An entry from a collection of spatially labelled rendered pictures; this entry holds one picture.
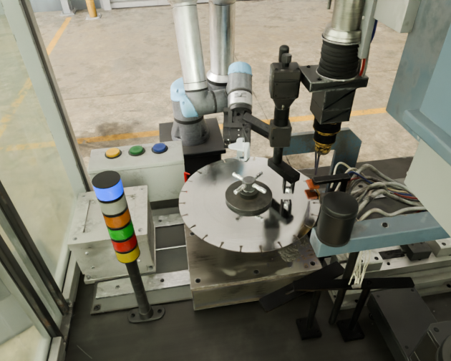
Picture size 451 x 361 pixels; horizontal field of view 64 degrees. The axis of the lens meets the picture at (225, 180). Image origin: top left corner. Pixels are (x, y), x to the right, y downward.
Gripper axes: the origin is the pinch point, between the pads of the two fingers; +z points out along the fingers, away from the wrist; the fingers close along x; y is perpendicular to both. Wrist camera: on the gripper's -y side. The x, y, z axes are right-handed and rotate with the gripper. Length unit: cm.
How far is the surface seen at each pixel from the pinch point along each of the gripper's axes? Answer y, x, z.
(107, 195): 23, 43, 19
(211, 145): 13.2, -29.7, -21.2
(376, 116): -112, -177, -112
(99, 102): 131, -189, -137
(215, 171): 8.5, 9.7, 3.5
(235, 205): 3.3, 17.7, 14.6
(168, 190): 24.7, -10.2, 2.7
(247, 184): 0.6, 20.0, 10.3
